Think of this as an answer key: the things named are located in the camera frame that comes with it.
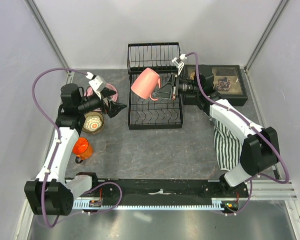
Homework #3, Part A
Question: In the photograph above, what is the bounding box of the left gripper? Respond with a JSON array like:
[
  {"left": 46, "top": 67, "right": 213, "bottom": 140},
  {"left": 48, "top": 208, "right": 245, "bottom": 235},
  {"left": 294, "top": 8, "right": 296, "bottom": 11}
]
[{"left": 76, "top": 87, "right": 126, "bottom": 118}]

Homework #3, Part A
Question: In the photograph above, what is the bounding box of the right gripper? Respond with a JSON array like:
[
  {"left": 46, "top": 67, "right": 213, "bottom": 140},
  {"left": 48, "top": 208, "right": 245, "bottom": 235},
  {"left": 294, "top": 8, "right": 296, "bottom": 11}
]
[{"left": 151, "top": 73, "right": 201, "bottom": 100}]

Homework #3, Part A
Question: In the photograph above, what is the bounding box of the pink mug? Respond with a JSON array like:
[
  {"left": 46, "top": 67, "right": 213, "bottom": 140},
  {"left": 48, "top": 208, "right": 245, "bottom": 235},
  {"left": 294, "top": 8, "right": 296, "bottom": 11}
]
[{"left": 130, "top": 67, "right": 161, "bottom": 101}]

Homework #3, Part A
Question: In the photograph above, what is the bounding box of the pink plate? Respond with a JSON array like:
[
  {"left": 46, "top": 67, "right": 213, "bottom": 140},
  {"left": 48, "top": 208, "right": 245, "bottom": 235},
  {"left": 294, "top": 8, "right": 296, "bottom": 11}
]
[{"left": 83, "top": 84, "right": 119, "bottom": 103}]

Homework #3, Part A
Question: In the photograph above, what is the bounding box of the pink patterned bowl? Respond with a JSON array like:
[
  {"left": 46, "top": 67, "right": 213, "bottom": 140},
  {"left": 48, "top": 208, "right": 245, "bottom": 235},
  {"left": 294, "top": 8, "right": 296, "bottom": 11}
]
[{"left": 82, "top": 111, "right": 104, "bottom": 134}]

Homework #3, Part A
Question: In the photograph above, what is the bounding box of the orange mug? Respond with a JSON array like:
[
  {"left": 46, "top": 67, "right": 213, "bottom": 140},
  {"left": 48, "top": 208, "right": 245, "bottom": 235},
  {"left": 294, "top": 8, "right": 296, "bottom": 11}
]
[{"left": 72, "top": 137, "right": 93, "bottom": 164}]

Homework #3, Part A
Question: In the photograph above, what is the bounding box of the small green patterned bowl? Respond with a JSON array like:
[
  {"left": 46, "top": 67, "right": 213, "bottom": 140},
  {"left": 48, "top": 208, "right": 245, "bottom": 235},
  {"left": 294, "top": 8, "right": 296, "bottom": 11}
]
[{"left": 83, "top": 115, "right": 103, "bottom": 132}]

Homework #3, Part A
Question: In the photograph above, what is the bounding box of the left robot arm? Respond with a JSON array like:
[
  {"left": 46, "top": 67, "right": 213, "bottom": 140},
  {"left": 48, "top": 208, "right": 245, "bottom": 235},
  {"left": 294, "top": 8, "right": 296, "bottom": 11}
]
[{"left": 24, "top": 83, "right": 126, "bottom": 216}]

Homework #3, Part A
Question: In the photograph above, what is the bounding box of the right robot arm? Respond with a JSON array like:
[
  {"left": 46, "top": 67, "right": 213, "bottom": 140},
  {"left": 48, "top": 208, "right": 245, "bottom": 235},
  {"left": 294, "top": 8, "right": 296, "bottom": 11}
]
[{"left": 153, "top": 65, "right": 282, "bottom": 197}]

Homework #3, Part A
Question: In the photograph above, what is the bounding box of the dark floral fabric piece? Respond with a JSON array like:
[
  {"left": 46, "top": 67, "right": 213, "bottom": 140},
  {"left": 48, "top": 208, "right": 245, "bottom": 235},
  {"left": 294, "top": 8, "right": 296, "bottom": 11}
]
[{"left": 215, "top": 77, "right": 231, "bottom": 92}]

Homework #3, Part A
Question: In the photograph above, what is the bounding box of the black compartment display box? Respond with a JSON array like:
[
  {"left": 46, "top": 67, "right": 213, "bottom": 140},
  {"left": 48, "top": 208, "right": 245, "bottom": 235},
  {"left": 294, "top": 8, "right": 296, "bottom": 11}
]
[{"left": 183, "top": 64, "right": 249, "bottom": 107}]

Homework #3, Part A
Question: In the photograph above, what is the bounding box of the striped green white towel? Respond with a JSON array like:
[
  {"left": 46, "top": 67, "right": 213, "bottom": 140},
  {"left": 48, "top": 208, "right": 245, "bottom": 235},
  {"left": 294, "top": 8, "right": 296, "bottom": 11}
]
[{"left": 210, "top": 117, "right": 242, "bottom": 171}]

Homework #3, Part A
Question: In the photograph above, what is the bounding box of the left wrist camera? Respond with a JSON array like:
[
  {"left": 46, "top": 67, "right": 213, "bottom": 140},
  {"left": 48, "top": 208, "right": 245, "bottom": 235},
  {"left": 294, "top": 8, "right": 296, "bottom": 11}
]
[{"left": 86, "top": 72, "right": 106, "bottom": 99}]

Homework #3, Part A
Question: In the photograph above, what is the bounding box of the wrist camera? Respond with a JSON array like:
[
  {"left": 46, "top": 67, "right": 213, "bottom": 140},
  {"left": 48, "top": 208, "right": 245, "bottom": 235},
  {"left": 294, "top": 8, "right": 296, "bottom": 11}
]
[
  {"left": 86, "top": 72, "right": 106, "bottom": 99},
  {"left": 171, "top": 54, "right": 187, "bottom": 75}
]

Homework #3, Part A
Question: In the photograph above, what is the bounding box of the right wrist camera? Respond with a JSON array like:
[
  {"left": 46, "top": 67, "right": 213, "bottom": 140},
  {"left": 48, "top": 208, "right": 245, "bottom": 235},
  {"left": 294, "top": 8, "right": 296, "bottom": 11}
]
[{"left": 171, "top": 54, "right": 187, "bottom": 75}]

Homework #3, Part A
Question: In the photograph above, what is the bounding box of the black wire dish rack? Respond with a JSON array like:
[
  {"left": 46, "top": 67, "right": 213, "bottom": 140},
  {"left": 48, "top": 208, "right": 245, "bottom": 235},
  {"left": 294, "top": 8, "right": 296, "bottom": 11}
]
[{"left": 127, "top": 42, "right": 183, "bottom": 130}]

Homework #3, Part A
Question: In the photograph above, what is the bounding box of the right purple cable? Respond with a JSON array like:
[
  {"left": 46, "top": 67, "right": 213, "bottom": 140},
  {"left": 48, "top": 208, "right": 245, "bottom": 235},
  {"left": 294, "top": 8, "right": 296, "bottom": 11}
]
[{"left": 186, "top": 51, "right": 290, "bottom": 217}]

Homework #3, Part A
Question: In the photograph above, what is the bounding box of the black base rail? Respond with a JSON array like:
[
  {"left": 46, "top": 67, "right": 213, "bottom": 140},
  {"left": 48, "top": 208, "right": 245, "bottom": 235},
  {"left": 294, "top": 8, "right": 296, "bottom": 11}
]
[{"left": 73, "top": 178, "right": 249, "bottom": 210}]

